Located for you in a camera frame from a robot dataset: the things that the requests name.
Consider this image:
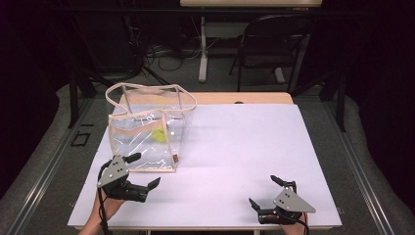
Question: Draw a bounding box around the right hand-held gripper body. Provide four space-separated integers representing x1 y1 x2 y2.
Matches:
258 180 317 226

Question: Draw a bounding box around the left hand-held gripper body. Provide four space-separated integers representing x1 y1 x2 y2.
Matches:
96 155 150 204

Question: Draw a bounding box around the clear bag with beige trim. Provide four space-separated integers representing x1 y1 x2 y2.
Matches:
105 82 198 173

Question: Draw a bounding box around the yellow shuttlecock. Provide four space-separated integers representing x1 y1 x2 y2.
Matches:
151 126 167 144

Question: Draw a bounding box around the person's right hand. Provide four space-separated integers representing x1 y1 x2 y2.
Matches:
281 211 310 235

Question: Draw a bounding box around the person's left hand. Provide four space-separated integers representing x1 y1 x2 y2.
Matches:
93 191 127 223

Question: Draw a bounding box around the white table mat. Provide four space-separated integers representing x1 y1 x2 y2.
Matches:
67 103 344 230

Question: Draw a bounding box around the wooden table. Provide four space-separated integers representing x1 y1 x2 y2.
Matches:
67 91 344 235

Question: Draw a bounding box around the black folding chair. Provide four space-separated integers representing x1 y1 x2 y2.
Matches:
229 14 313 93

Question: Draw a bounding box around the black horizontal bar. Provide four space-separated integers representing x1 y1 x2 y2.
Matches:
48 6 363 17

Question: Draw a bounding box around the white desk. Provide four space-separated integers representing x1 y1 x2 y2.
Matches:
179 0 323 84

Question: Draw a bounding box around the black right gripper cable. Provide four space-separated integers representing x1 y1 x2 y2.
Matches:
277 213 310 235

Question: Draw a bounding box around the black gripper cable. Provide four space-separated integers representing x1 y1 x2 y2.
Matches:
97 161 112 235
277 213 310 235

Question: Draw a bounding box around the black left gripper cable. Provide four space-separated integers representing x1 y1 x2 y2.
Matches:
97 161 112 235

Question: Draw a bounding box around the metal floor rail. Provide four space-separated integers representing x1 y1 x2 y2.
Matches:
321 99 397 235
5 97 96 235

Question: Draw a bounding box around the black metal stand post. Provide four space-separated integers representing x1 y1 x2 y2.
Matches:
68 69 80 129
337 71 347 133

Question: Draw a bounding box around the tangle of floor cables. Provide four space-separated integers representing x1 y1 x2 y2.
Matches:
142 38 205 72

